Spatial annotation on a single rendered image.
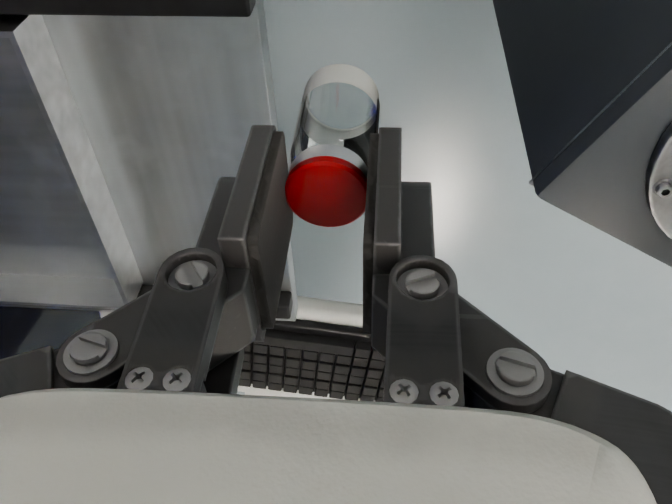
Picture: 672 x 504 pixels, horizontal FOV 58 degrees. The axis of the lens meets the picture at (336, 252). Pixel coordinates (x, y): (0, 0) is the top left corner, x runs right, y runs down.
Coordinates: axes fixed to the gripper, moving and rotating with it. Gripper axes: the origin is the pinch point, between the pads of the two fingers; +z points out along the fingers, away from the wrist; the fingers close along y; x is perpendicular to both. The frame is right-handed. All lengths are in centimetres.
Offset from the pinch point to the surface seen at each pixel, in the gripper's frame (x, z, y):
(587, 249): -112, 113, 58
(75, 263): -30.1, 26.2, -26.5
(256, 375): -55, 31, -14
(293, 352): -50, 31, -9
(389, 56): -56, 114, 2
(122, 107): -13.7, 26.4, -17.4
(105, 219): -22.8, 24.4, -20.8
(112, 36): -8.4, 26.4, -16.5
